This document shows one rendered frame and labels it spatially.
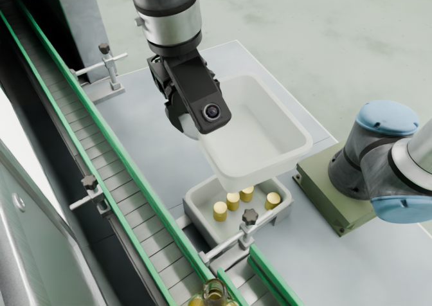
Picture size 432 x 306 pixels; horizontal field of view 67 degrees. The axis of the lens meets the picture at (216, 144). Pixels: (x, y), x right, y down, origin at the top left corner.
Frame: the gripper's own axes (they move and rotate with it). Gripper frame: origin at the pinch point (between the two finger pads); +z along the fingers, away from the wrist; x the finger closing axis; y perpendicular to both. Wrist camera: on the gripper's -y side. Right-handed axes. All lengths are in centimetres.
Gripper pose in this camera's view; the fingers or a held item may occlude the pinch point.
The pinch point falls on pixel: (201, 136)
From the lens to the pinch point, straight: 56.8
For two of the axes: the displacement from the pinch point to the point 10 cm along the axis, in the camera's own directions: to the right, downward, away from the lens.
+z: 1.0, 5.8, 8.1
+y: -4.9, -6.7, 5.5
